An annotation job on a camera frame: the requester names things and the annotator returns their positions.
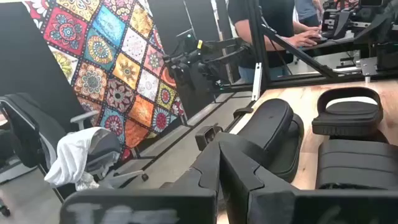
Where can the colourful patterned cloth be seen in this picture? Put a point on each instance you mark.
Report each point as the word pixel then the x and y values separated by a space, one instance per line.
pixel 109 62

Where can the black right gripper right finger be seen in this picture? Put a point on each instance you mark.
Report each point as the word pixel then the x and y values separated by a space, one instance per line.
pixel 311 208

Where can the person's hand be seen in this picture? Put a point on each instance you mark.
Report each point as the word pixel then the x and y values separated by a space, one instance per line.
pixel 303 39

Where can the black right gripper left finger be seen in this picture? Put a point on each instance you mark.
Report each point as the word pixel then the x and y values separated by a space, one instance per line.
pixel 140 205

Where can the small black table clamp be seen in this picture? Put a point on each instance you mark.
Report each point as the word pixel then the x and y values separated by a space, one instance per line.
pixel 206 137
pixel 242 112

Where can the black background robot arm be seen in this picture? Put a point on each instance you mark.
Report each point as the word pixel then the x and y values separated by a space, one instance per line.
pixel 211 56

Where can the black grey office chair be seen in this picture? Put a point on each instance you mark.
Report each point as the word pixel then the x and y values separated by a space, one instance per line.
pixel 28 124

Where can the white cloth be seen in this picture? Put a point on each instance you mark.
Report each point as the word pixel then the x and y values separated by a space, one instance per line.
pixel 71 158

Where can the silver metal bracket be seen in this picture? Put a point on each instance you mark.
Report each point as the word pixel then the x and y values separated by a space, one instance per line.
pixel 367 67

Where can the black computer mouse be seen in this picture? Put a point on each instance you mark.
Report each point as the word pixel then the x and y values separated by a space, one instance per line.
pixel 319 40

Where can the black aluminium rig frame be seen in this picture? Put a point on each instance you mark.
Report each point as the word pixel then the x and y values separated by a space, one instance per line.
pixel 258 46

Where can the black backdrop board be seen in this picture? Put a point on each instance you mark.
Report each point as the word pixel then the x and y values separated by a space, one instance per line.
pixel 31 62

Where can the person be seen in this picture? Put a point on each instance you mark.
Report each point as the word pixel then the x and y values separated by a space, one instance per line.
pixel 280 15
pixel 306 11

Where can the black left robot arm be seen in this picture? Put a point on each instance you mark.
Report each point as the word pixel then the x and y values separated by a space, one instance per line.
pixel 373 21

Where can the black slide sandal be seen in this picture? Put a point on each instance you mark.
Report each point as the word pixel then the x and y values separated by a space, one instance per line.
pixel 357 161
pixel 348 121
pixel 270 130

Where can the white bracket strip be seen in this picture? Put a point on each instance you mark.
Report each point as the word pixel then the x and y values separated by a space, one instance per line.
pixel 257 81

